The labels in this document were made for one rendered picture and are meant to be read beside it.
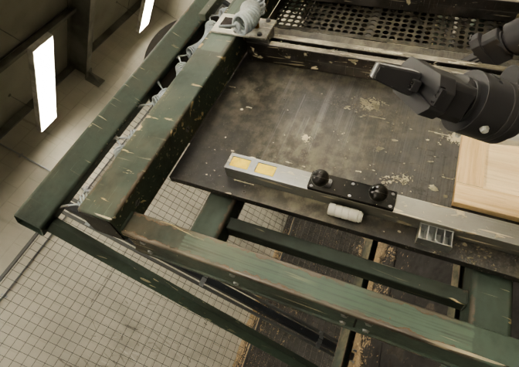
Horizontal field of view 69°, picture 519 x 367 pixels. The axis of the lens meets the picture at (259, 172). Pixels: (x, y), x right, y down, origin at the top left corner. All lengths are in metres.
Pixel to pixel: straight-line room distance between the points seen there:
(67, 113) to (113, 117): 4.86
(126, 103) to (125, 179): 0.71
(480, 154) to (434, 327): 0.46
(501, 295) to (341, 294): 0.34
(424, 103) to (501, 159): 0.58
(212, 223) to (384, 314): 0.45
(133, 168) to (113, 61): 6.22
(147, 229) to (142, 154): 0.19
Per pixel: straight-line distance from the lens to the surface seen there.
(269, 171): 0.95
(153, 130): 1.04
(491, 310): 0.95
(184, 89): 1.12
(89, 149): 1.53
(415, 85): 0.55
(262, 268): 0.82
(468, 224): 0.93
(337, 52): 1.21
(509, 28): 1.20
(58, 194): 1.47
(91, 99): 6.62
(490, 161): 1.08
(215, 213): 0.99
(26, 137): 6.22
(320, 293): 0.79
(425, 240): 0.90
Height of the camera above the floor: 1.78
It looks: 9 degrees down
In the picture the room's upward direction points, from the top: 59 degrees counter-clockwise
